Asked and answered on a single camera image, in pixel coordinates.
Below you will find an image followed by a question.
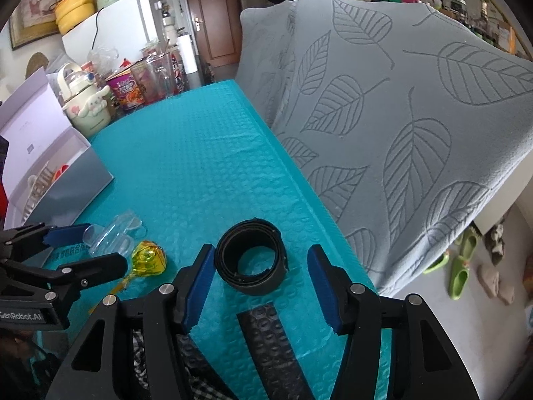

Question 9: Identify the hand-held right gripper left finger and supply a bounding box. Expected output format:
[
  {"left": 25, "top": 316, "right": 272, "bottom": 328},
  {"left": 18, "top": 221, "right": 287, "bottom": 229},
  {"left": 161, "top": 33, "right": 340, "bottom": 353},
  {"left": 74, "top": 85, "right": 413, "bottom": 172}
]
[{"left": 45, "top": 243, "right": 217, "bottom": 400}]

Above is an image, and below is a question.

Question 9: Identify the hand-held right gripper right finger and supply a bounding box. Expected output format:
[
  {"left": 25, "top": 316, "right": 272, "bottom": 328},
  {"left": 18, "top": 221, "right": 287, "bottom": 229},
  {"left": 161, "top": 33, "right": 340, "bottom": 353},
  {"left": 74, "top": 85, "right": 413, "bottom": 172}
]
[{"left": 307, "top": 244, "right": 479, "bottom": 400}]

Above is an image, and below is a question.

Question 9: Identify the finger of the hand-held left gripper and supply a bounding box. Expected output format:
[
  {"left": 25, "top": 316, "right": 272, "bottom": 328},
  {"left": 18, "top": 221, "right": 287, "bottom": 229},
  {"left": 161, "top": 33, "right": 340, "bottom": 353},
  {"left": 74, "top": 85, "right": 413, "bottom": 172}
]
[
  {"left": 0, "top": 224, "right": 91, "bottom": 259},
  {"left": 25, "top": 252, "right": 129, "bottom": 301}
]

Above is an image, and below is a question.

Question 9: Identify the clear plastic hair clip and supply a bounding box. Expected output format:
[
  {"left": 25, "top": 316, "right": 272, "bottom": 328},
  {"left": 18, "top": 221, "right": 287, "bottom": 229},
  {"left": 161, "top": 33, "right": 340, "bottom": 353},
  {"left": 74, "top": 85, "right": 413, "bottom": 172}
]
[{"left": 83, "top": 213, "right": 147, "bottom": 257}]

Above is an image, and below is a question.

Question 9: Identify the white hinged gift box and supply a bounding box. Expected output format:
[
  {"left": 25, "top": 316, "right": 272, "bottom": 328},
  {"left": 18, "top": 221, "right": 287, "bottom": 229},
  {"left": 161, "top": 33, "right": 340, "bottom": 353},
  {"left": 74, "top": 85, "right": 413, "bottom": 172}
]
[{"left": 0, "top": 67, "right": 115, "bottom": 230}]

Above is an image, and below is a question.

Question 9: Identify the green lollipop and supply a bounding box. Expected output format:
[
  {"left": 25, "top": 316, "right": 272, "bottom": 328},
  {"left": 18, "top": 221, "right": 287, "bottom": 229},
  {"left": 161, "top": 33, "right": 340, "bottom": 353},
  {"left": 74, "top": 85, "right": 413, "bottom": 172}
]
[{"left": 89, "top": 239, "right": 167, "bottom": 313}]

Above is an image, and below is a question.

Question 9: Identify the black strap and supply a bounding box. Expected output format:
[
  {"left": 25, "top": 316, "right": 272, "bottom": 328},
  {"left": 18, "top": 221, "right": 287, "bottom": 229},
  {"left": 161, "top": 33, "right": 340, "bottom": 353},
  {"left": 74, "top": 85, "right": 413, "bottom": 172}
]
[{"left": 214, "top": 218, "right": 290, "bottom": 296}]

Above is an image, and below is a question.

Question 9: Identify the pearly white claw clip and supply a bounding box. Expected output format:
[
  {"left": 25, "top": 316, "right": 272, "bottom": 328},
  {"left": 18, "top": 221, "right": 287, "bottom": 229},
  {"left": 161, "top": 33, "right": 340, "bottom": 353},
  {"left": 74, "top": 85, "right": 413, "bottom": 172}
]
[{"left": 23, "top": 166, "right": 57, "bottom": 217}]

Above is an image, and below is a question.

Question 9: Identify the black white checkered scrunchie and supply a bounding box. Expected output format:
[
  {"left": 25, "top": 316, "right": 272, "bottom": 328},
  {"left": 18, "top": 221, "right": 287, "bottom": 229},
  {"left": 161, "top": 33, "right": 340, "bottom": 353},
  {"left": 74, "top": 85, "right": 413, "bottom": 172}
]
[{"left": 129, "top": 329, "right": 234, "bottom": 400}]

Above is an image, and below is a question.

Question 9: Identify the green slipper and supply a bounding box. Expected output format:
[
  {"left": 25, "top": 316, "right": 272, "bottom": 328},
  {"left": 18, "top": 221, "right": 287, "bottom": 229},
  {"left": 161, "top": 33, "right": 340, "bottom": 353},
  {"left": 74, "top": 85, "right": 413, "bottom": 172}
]
[
  {"left": 449, "top": 256, "right": 471, "bottom": 301},
  {"left": 424, "top": 250, "right": 450, "bottom": 276}
]

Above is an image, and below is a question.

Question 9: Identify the cream cartoon water bottle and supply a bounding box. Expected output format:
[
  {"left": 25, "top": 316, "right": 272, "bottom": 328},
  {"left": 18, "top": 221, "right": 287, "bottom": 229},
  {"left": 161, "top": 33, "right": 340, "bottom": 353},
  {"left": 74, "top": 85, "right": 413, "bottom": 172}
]
[{"left": 57, "top": 62, "right": 112, "bottom": 138}]

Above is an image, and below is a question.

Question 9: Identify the purple instant noodle cup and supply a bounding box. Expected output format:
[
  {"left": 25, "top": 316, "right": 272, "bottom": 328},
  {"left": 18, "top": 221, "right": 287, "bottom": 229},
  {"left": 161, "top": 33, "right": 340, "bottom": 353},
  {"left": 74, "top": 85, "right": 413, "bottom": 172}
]
[{"left": 106, "top": 71, "right": 146, "bottom": 111}]

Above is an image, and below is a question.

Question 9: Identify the woven straw fan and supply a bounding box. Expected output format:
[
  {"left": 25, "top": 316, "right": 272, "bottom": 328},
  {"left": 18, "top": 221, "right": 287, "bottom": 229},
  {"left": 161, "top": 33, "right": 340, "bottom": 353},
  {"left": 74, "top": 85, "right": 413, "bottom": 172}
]
[{"left": 25, "top": 52, "right": 48, "bottom": 80}]

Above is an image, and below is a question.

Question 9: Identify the grey leaf-pattern covered chair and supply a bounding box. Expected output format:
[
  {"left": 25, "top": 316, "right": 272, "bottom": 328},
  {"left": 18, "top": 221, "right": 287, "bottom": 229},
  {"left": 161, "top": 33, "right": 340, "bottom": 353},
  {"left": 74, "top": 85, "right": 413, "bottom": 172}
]
[
  {"left": 234, "top": 2, "right": 297, "bottom": 128},
  {"left": 270, "top": 0, "right": 533, "bottom": 296}
]

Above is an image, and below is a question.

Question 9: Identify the glass mug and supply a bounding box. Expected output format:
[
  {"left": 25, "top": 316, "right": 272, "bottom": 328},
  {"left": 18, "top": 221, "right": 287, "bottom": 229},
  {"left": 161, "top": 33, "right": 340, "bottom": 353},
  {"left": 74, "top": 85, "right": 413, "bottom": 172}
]
[{"left": 131, "top": 54, "right": 173, "bottom": 105}]

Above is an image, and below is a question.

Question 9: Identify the red soda can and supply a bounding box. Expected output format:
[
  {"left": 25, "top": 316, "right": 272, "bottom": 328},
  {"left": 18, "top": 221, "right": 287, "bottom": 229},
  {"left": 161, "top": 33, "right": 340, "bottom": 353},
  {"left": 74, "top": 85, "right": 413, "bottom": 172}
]
[{"left": 172, "top": 50, "right": 187, "bottom": 92}]

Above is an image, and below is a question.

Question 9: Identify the white fridge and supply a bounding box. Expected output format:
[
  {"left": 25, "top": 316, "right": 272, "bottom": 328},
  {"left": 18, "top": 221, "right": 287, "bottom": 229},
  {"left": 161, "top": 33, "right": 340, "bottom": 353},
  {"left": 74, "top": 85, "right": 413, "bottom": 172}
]
[{"left": 62, "top": 0, "right": 167, "bottom": 65}]

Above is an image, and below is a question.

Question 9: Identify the yellow pot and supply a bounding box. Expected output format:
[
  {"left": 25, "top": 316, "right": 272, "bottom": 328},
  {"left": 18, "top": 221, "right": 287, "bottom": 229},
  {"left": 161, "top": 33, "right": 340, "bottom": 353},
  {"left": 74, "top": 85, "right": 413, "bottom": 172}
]
[{"left": 55, "top": 0, "right": 103, "bottom": 36}]

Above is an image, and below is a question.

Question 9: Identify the framed picture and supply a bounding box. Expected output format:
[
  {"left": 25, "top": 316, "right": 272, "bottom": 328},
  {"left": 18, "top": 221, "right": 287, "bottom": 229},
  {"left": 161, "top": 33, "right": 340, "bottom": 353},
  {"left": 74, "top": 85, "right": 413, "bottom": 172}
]
[{"left": 8, "top": 0, "right": 61, "bottom": 51}]

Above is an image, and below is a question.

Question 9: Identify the brown door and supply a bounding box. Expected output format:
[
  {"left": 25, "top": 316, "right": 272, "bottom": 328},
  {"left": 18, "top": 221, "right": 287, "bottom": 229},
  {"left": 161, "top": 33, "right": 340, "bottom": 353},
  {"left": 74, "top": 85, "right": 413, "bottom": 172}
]
[{"left": 183, "top": 0, "right": 243, "bottom": 67}]

